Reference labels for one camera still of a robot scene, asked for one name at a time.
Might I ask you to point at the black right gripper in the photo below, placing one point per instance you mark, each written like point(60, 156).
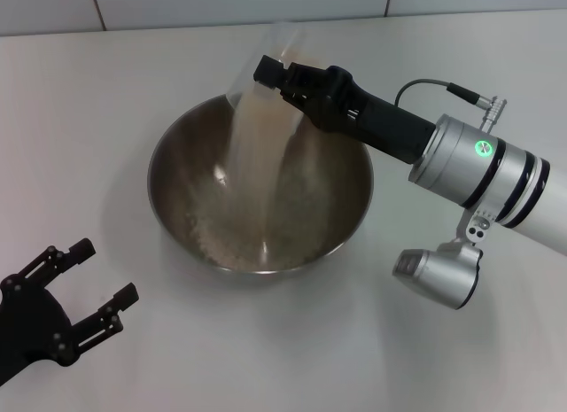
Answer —
point(376, 119)

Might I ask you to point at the white rice grains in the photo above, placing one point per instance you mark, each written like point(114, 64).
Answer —
point(252, 142)

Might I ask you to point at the stainless steel mixing bowl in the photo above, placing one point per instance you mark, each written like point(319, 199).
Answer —
point(336, 199)

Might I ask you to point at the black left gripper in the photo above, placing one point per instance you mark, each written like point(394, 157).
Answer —
point(35, 323)

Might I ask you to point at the clear plastic measuring cup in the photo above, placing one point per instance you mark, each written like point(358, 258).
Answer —
point(288, 44)

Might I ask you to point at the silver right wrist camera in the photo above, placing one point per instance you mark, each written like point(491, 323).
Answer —
point(438, 274)

